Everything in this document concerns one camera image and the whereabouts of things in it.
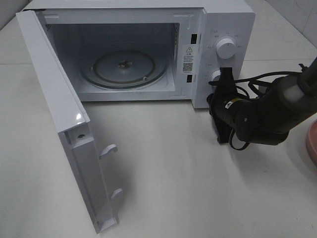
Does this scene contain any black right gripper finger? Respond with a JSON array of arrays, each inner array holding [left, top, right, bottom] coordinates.
[[219, 67, 233, 86]]

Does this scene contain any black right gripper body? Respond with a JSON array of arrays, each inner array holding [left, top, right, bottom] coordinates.
[[207, 85, 244, 144]]

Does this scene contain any pink round plate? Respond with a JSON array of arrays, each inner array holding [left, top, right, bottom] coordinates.
[[306, 120, 317, 166]]

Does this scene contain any white microwave door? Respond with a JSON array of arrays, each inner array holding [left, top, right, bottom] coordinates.
[[16, 10, 122, 234]]

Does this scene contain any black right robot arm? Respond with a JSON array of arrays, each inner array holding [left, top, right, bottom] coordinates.
[[207, 61, 317, 150]]

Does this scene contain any white lower timer knob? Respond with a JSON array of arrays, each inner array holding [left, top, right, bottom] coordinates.
[[209, 69, 221, 86]]

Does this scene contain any white upper power knob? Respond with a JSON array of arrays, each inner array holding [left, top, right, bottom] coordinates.
[[215, 37, 237, 60]]

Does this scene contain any white warning label sticker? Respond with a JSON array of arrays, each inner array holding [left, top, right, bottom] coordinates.
[[181, 44, 198, 74]]

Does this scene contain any glass turntable tray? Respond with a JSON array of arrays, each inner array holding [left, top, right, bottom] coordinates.
[[80, 50, 168, 90]]

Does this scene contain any white microwave oven body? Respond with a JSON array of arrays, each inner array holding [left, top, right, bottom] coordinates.
[[22, 0, 255, 109]]

